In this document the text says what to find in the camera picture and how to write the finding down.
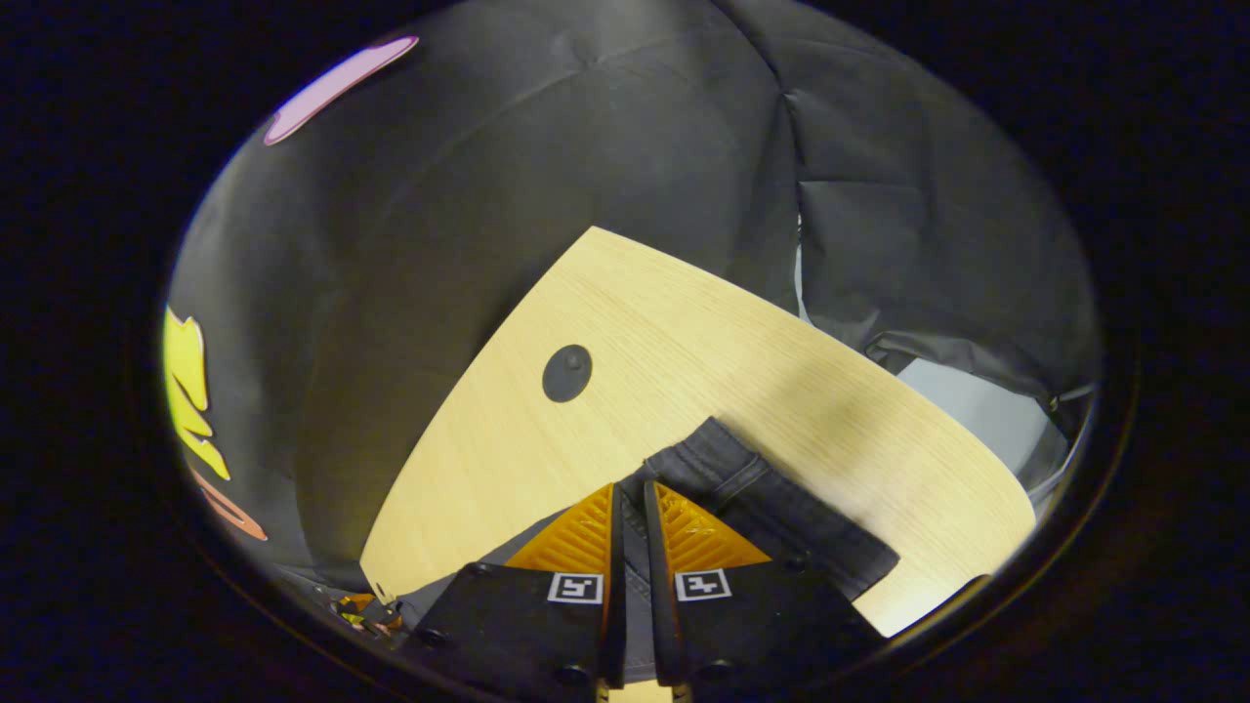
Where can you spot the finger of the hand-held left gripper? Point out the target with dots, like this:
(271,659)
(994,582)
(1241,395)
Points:
(366,613)

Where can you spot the black backdrop cloth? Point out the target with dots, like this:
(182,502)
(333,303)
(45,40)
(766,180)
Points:
(586,146)

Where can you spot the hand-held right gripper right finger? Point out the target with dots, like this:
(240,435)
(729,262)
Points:
(752,625)

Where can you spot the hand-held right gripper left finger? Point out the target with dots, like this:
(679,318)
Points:
(518,625)

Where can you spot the black jeans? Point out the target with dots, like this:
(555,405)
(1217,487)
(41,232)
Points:
(771,508)

